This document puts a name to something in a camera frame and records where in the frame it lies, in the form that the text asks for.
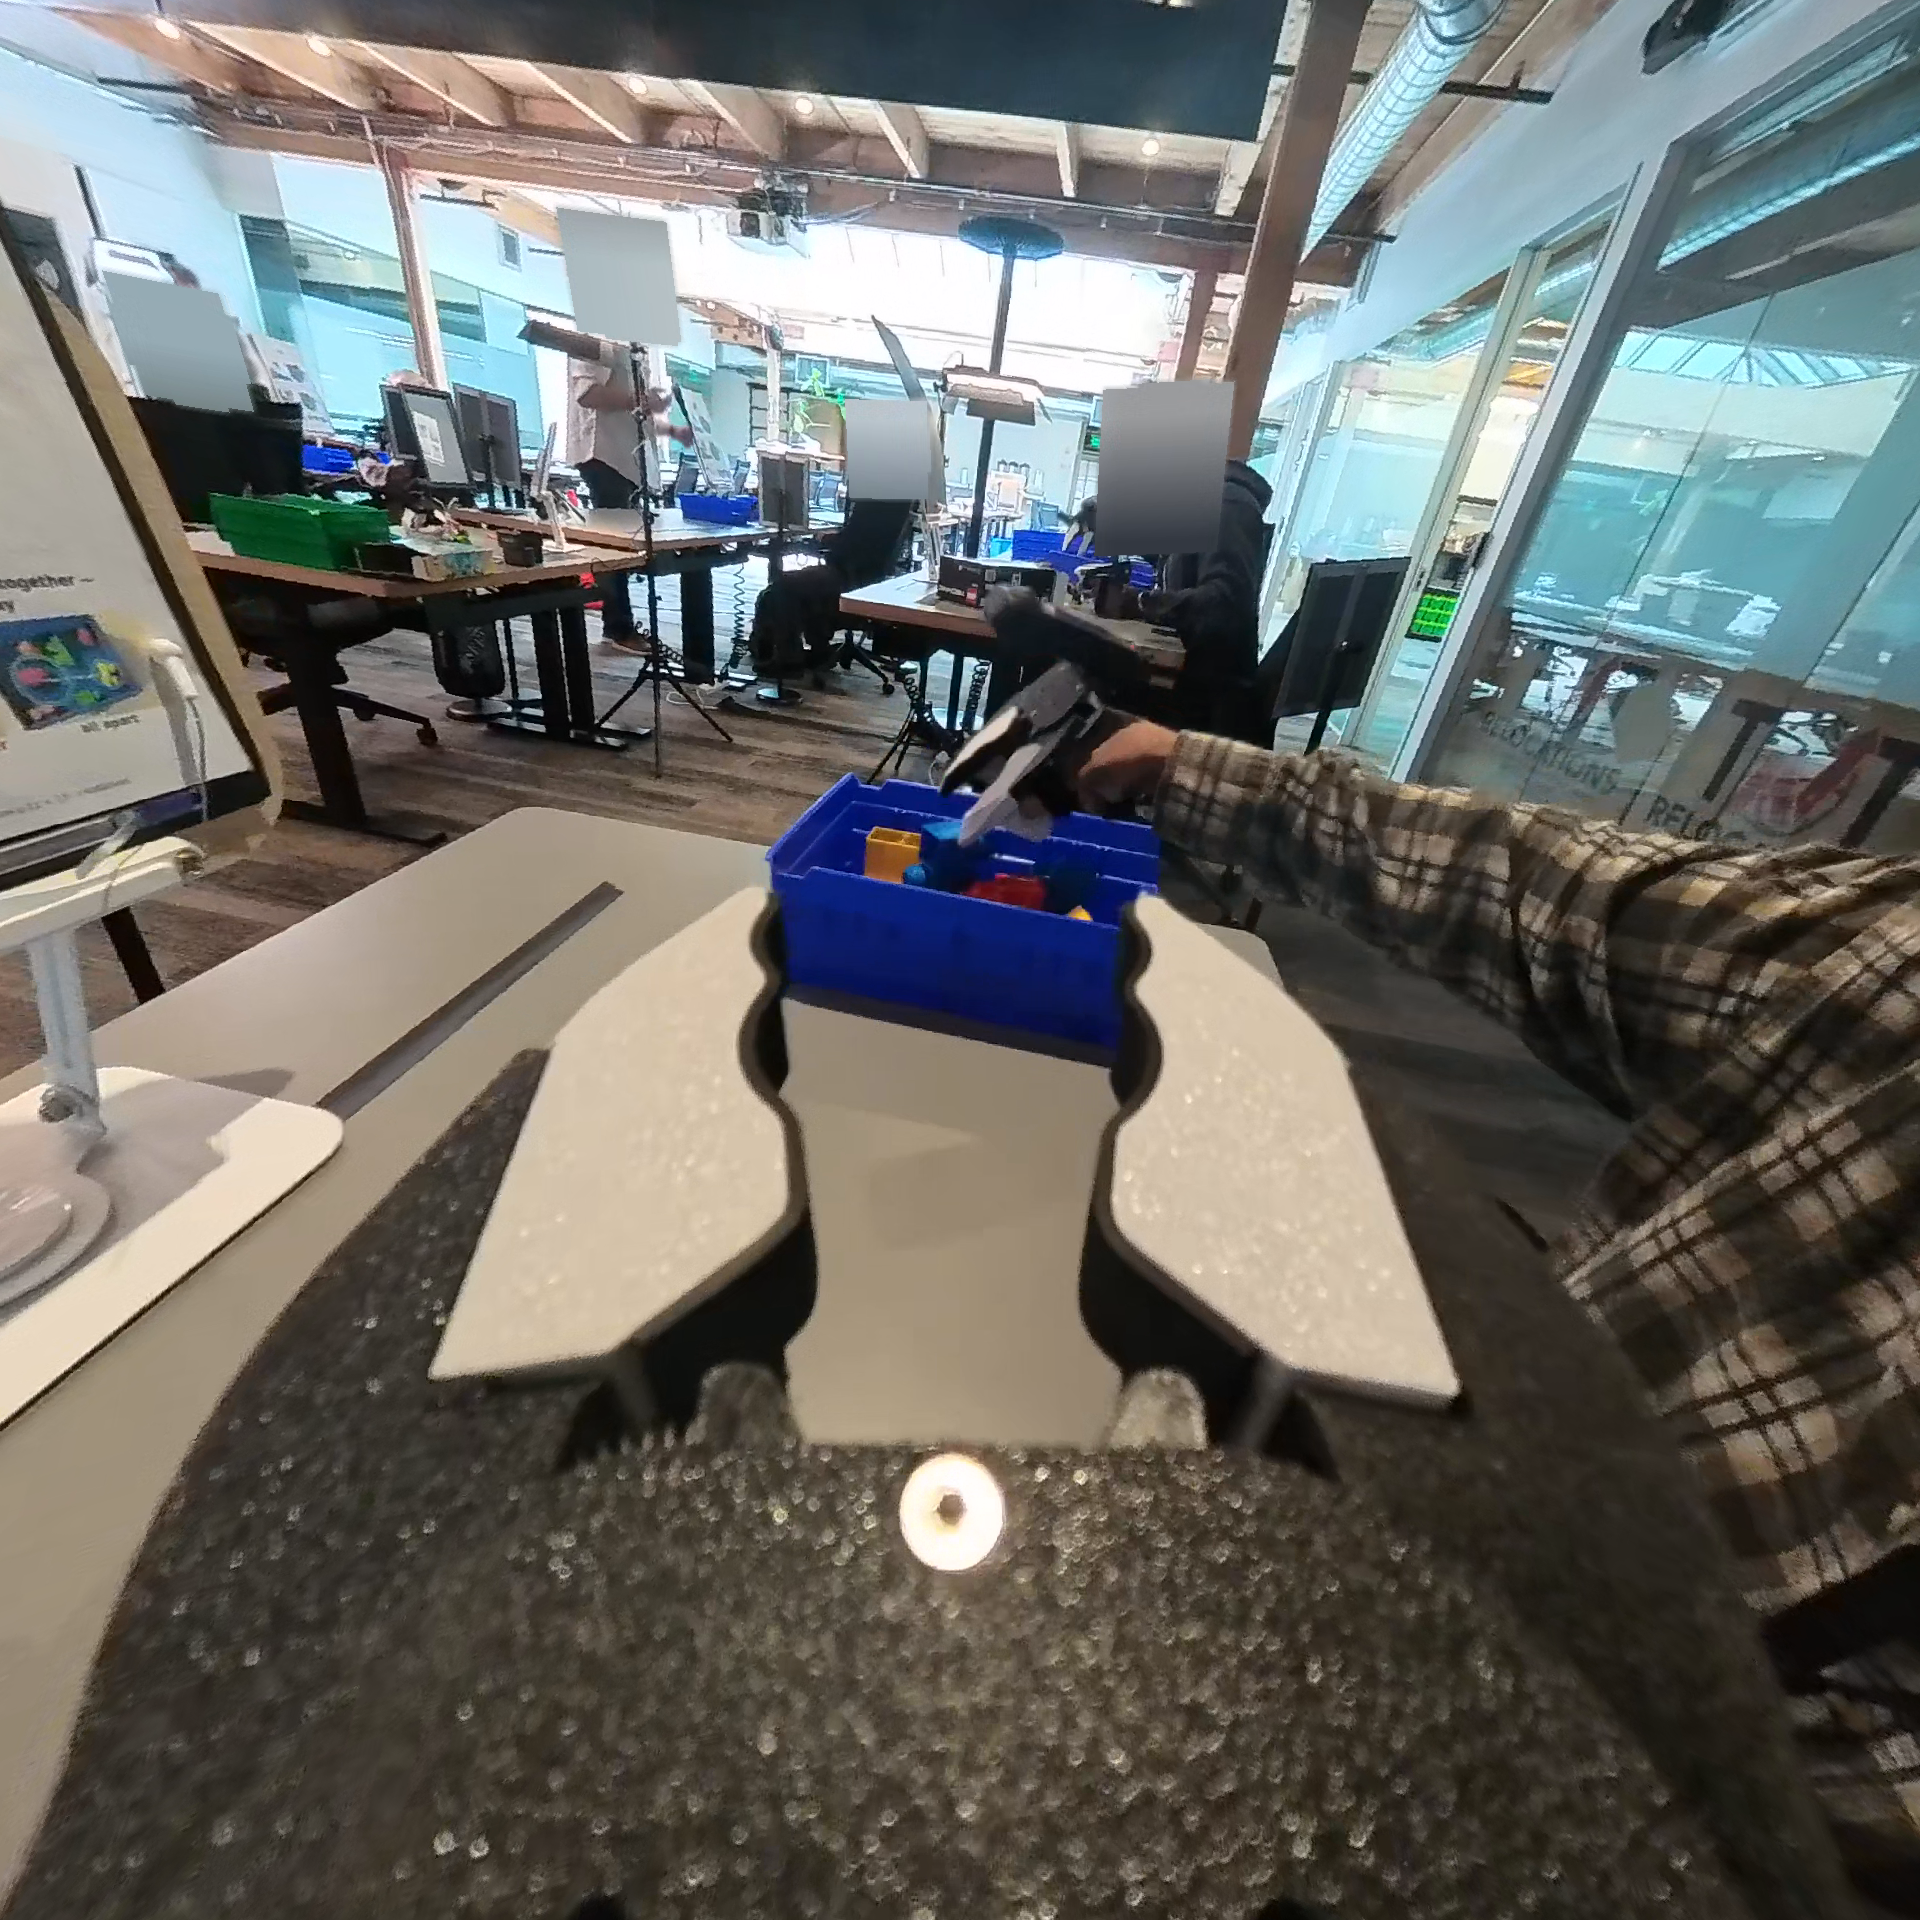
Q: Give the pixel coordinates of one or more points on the small monitor on stand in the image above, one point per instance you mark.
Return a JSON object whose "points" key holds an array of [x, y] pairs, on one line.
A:
{"points": [[783, 488]]}

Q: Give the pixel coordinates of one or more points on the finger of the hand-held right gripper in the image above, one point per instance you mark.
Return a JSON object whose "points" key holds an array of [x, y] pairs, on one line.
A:
{"points": [[1010, 810], [1008, 734]]}

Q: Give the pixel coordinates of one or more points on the green lit display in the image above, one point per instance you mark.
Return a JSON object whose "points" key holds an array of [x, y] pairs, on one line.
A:
{"points": [[1440, 613]]}

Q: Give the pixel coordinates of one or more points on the pile of yellow and blue blocks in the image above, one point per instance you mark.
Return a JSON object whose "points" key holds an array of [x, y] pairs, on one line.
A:
{"points": [[1019, 888]]}

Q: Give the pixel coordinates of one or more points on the blue plastic bin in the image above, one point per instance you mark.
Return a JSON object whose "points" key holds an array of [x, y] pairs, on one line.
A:
{"points": [[928, 961]]}

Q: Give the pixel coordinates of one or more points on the white stand with base plate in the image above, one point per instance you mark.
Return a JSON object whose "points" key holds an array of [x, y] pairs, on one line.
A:
{"points": [[197, 1154]]}

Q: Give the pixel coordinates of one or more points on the black box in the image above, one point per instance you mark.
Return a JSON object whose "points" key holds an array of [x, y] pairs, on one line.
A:
{"points": [[995, 575]]}

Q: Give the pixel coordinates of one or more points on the printed cardboard box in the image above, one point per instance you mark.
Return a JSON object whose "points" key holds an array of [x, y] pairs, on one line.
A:
{"points": [[1802, 778]]}

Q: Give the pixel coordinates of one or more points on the black office chair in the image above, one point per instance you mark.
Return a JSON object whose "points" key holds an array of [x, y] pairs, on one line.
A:
{"points": [[348, 692]]}

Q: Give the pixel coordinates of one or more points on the black mesh bin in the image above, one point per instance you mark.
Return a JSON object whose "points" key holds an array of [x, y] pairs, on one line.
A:
{"points": [[472, 663]]}

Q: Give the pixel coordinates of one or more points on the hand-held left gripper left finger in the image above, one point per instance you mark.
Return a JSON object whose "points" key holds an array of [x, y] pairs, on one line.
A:
{"points": [[632, 1183]]}

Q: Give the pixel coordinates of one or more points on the wooden desk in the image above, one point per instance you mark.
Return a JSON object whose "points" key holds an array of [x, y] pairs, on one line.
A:
{"points": [[898, 601], [493, 579]]}

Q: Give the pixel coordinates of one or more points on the wide black monitor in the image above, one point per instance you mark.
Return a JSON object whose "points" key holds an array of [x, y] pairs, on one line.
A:
{"points": [[220, 456]]}

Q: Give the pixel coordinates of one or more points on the black computer monitor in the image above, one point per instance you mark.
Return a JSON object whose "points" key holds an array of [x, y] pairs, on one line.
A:
{"points": [[493, 437], [427, 437]]}

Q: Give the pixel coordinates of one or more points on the black tripod stand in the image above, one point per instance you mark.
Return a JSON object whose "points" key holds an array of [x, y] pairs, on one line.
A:
{"points": [[649, 601]]}

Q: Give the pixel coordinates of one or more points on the person's right forearm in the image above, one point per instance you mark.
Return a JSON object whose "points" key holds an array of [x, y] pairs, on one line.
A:
{"points": [[1425, 886]]}

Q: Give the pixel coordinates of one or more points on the green plastic crate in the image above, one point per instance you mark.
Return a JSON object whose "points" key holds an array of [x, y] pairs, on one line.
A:
{"points": [[298, 523]]}

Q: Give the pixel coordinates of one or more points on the person's plaid shirt torso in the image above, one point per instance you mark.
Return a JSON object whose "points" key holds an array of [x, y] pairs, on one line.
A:
{"points": [[1772, 1202]]}

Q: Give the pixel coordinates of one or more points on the picture instruction board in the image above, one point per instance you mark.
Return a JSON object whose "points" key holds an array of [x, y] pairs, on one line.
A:
{"points": [[93, 523]]}

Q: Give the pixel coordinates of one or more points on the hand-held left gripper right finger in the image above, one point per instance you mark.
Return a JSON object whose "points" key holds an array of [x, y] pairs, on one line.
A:
{"points": [[1275, 1202]]}

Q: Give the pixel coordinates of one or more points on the small blue storage bin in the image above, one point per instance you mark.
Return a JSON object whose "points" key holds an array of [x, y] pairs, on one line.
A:
{"points": [[1043, 543], [718, 508]]}

